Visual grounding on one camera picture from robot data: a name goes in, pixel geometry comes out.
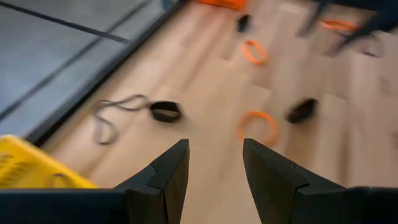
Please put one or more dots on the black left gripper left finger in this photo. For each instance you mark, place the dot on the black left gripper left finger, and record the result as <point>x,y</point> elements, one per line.
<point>155,193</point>

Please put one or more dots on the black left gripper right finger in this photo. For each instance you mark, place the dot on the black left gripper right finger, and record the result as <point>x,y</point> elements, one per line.
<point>280,186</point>

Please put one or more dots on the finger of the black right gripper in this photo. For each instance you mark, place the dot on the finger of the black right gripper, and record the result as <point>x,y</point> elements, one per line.
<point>311,20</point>
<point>373,29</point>

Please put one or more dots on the small black block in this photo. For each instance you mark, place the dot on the small black block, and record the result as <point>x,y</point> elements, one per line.
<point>301,111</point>

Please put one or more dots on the yellow plastic basket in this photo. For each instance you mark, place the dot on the yellow plastic basket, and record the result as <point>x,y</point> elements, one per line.
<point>31,165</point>

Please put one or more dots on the orange rubber band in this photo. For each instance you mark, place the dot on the orange rubber band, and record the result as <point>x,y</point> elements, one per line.
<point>241,126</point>
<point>244,51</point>
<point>337,24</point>

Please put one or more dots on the wide black rubber band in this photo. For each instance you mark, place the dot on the wide black rubber band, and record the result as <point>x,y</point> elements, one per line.
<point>154,110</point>
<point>243,23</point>

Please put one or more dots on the thin black rubber band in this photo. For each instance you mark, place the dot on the thin black rubber band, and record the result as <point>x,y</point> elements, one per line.
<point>102,103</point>

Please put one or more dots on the orange plastic basket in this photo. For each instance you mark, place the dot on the orange plastic basket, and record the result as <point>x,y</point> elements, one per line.
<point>224,3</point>

